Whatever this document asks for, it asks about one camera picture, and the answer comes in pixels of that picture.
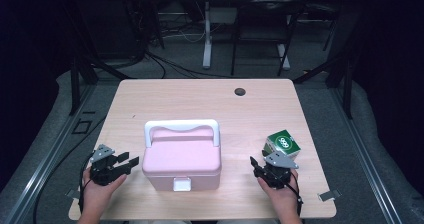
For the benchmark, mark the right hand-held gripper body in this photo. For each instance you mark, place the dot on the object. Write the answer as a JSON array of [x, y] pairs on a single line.
[[278, 174]]

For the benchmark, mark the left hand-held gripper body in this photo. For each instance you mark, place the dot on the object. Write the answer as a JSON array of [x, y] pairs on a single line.
[[101, 170]]

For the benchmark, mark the green carton box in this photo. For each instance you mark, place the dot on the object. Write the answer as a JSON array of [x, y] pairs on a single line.
[[283, 142]]

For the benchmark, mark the pink lidded storage box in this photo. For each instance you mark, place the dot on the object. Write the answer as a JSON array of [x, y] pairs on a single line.
[[181, 160]]

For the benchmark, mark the person's left hand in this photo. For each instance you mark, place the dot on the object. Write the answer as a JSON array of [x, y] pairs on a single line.
[[96, 197]]

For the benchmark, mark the person's right hand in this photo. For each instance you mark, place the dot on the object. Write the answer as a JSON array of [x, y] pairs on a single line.
[[286, 200]]

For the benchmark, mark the black metal stand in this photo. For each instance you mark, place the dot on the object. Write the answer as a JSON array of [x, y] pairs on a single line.
[[76, 84], [346, 84]]

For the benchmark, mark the white desk with legs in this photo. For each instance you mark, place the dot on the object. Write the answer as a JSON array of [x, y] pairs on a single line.
[[207, 34]]

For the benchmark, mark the black chair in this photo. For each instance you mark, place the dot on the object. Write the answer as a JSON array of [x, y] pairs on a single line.
[[263, 17]]

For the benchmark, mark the metal table edge bracket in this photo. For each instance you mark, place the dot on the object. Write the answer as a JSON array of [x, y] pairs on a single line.
[[73, 194], [329, 195]]

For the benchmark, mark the aluminium floor rail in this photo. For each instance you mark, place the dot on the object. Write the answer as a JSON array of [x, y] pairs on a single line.
[[363, 157], [50, 157]]

